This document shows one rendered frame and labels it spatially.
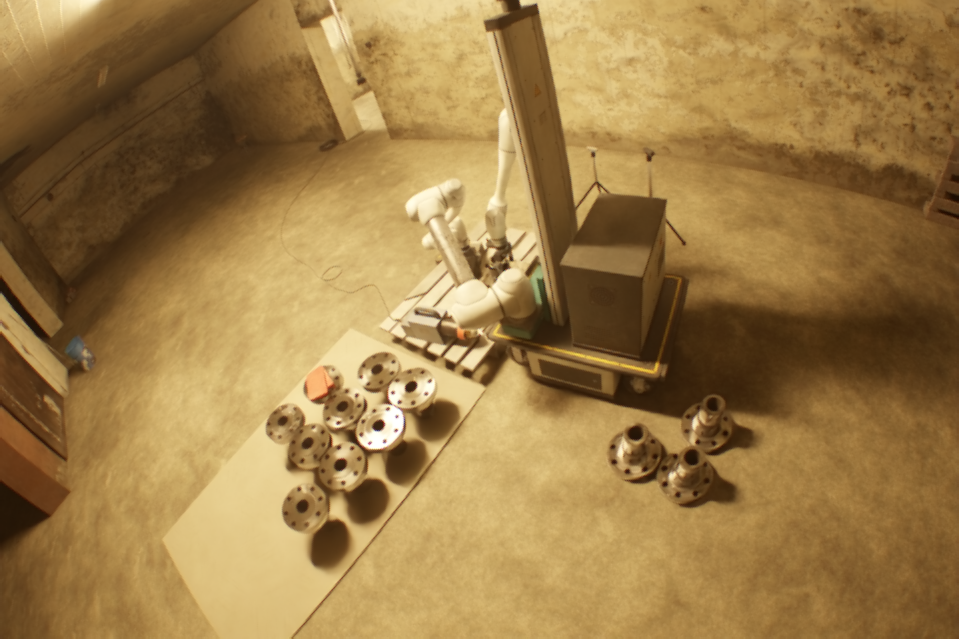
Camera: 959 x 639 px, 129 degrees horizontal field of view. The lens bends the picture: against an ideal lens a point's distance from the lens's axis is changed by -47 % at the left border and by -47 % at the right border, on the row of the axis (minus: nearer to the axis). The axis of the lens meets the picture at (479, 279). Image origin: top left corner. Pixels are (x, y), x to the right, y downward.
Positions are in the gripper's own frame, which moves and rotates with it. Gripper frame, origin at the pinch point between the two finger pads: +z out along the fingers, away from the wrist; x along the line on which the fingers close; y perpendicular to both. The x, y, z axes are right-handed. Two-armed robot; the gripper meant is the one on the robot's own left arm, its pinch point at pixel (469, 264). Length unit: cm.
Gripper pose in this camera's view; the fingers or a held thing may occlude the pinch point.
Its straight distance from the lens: 288.8
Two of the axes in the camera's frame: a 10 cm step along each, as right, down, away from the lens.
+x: 9.5, -0.6, -3.0
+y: -1.8, 6.7, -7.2
